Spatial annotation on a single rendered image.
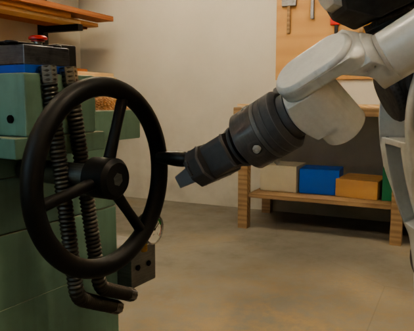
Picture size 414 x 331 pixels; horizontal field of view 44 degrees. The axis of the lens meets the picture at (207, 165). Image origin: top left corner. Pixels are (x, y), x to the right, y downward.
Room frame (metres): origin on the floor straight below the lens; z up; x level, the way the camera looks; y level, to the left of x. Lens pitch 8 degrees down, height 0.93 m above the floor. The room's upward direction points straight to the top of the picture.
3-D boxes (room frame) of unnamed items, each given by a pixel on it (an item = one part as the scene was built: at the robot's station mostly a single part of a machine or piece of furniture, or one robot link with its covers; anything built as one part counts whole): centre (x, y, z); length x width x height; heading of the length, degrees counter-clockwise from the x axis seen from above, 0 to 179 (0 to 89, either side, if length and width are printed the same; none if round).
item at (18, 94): (0.81, 0.27, 0.91); 0.15 x 0.14 x 0.09; 149
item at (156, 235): (1.02, 0.12, 0.65); 0.06 x 0.04 x 0.08; 149
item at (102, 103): (1.08, 0.23, 0.92); 0.14 x 0.09 x 0.04; 59
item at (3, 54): (0.82, 0.27, 0.99); 0.13 x 0.11 x 0.06; 149
